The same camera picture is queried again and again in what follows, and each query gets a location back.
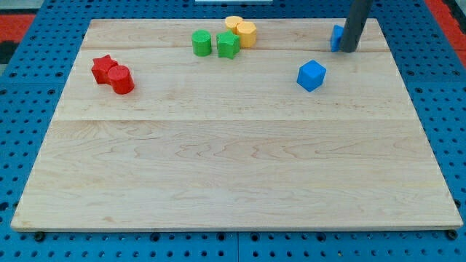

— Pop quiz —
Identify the blue cube block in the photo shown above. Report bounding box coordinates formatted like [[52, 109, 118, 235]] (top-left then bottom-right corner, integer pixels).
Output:
[[296, 60, 326, 92]]

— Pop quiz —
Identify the blue triangle block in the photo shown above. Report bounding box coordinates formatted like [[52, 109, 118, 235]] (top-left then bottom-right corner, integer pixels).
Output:
[[330, 25, 344, 52]]

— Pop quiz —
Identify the light wooden board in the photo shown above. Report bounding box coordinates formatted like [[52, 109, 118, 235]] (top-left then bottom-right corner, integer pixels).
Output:
[[11, 18, 463, 232]]

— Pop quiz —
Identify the green star block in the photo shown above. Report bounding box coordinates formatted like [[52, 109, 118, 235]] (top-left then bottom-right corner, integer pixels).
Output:
[[216, 30, 240, 59]]

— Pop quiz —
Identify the green cylinder block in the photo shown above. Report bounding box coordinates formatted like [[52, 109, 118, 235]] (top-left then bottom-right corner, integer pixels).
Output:
[[191, 29, 212, 57]]

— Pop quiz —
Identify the yellow hexagon block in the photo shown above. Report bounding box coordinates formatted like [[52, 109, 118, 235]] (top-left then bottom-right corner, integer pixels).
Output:
[[236, 21, 257, 48]]

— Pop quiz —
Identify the yellow cylinder block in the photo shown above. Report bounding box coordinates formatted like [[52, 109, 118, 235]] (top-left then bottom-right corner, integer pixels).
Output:
[[224, 16, 243, 34]]

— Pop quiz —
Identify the red cylinder block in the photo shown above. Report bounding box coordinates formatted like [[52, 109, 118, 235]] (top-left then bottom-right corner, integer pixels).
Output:
[[108, 65, 135, 95]]

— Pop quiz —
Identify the red star block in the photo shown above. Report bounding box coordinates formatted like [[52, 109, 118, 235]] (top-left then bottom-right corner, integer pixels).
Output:
[[91, 55, 118, 84]]

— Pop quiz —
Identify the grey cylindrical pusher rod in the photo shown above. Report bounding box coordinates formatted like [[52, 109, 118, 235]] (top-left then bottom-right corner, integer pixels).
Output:
[[339, 0, 373, 53]]

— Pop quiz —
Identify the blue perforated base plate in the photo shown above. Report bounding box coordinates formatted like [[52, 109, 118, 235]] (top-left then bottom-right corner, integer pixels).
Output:
[[1, 1, 465, 261]]

